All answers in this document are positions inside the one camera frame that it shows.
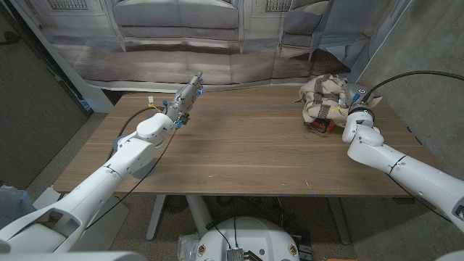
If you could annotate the clear plastic bag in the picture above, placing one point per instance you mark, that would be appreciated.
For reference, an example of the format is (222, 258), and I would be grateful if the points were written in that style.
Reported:
(186, 248)

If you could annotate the black round fan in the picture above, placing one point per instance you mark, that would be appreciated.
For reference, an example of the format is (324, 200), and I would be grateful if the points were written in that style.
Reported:
(175, 204)

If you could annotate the beige plaid fringed scarf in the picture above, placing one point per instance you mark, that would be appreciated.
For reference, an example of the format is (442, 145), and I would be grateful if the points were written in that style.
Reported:
(324, 99)

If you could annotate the wooden box with red drawer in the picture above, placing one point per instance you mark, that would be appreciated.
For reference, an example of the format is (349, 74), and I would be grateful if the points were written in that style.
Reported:
(320, 125)

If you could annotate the printed room backdrop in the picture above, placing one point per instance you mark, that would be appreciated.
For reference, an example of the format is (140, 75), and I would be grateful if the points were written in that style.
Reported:
(181, 54)

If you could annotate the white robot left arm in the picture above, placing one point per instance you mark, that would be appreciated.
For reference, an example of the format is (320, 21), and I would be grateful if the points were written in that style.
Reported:
(94, 192)

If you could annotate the person leg in jeans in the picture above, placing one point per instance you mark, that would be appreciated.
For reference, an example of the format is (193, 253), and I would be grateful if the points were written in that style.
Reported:
(14, 208)

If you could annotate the white backdrop frame post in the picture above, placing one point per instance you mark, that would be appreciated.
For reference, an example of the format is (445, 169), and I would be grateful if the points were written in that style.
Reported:
(98, 101)

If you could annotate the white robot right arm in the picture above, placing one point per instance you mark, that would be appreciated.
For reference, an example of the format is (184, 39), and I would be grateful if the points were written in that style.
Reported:
(398, 163)

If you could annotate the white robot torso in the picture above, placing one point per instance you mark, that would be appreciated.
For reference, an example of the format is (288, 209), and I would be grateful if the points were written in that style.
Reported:
(250, 235)

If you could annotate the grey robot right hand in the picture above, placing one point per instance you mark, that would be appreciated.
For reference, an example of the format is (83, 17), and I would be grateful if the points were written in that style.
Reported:
(355, 96)

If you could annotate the white table leg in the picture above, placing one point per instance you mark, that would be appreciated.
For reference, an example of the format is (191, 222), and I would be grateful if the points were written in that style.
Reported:
(197, 214)
(339, 221)
(156, 217)

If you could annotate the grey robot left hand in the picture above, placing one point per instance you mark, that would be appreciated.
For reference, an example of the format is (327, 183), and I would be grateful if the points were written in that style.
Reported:
(183, 101)

